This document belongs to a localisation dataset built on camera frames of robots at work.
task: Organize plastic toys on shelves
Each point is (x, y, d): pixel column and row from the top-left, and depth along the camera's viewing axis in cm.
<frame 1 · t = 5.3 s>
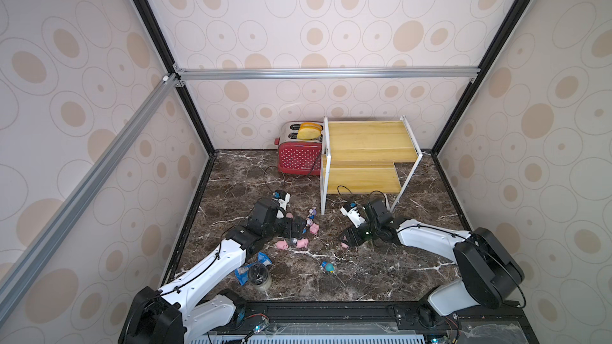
left hand: (301, 219, 81), fingers open
right hand: (343, 238, 87), fingers open
white metal wooden shelf rack: (359, 157, 74), point 34 cm above the table
red polka dot toaster: (297, 156, 104), point 12 cm above the table
pink pig toy: (282, 244, 89), point 2 cm above the table
pink pig toy 2: (302, 243, 89), point 2 cm above the table
pink pig toy 3: (314, 228, 93), point 2 cm above the table
Doraemon figure teal ball: (329, 267, 85), on the table
clear tape roll: (260, 276, 73), point 11 cm above the table

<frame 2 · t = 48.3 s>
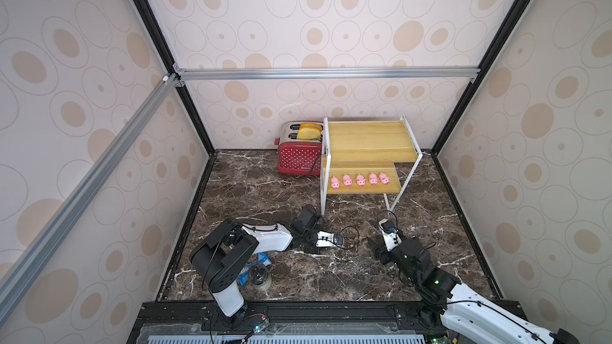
left hand: (331, 238, 89), fingers closed
right hand: (377, 235, 81), fingers open
pink pig toy: (384, 178, 89), point 18 cm above the table
pink pig toy 2: (361, 180, 88), point 18 cm above the table
pink pig toy 3: (347, 179, 89), point 18 cm above the table
pink pig toy 4: (335, 182, 87), point 19 cm above the table
pink pig toy 5: (373, 179, 88), point 19 cm above the table
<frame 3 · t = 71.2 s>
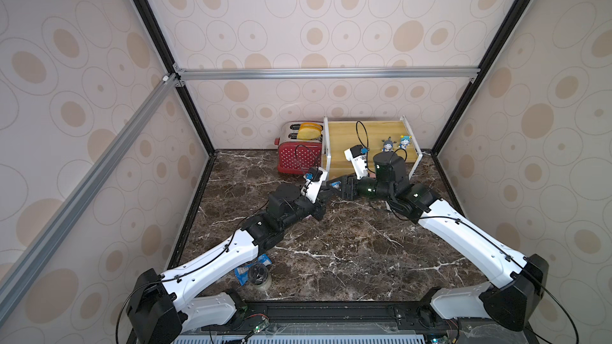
left hand: (339, 190, 68), fingers closed
right hand: (329, 187, 70), fingers open
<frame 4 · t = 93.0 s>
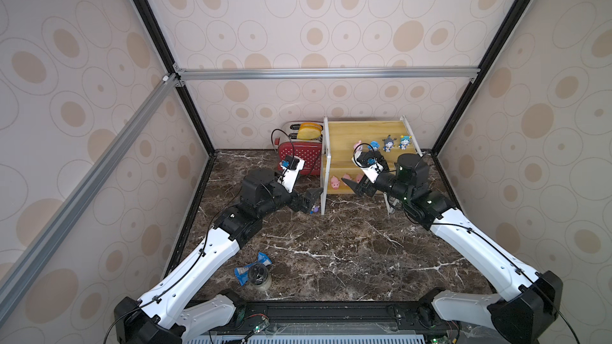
left hand: (317, 182, 67), fingers open
right hand: (350, 168, 71), fingers open
